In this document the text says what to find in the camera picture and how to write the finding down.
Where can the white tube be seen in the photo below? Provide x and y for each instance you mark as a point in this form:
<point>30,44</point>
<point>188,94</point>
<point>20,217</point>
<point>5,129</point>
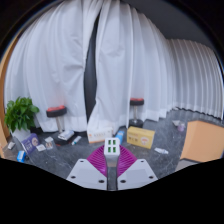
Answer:
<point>161,150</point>

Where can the yellow box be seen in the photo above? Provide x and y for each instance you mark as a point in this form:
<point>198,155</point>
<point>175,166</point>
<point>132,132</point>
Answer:
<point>140,137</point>

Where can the small clear packet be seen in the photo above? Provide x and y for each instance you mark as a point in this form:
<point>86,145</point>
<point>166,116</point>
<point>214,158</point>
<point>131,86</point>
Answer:
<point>49,143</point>

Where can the white curtain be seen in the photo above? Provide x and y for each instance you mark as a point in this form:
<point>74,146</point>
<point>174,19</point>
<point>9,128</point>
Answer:
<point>50,60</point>
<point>146,66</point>

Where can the purple box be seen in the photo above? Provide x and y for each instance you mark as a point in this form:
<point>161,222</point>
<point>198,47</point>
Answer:
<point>30,143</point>

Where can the small white card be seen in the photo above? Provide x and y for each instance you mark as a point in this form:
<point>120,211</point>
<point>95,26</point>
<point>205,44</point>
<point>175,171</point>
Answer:
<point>41,147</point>

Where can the orange panel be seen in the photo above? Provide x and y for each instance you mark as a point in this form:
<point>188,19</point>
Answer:
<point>203,141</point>

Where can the stool with red-black seat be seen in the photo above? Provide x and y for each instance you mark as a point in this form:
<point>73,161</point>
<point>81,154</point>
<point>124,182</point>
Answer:
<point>56,111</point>
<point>136,101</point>

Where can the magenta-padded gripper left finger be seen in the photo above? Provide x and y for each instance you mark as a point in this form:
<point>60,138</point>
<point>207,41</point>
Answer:
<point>86,173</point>

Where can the green potted plant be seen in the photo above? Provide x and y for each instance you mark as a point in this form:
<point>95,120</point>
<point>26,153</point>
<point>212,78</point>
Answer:
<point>20,113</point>

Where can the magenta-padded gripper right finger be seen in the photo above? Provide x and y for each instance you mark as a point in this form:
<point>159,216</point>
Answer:
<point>136,173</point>

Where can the flat white and blue box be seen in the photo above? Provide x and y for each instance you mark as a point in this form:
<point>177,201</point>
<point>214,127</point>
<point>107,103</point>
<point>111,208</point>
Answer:
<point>66,135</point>

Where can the small blue and white box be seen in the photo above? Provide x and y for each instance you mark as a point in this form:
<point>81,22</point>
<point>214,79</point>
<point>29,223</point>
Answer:
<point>120,136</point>

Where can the white charger block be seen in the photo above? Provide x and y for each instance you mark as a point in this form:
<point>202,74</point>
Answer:
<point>112,150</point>

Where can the white marker pen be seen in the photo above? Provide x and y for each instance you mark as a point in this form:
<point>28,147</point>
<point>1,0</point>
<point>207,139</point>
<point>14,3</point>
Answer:
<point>76,140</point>

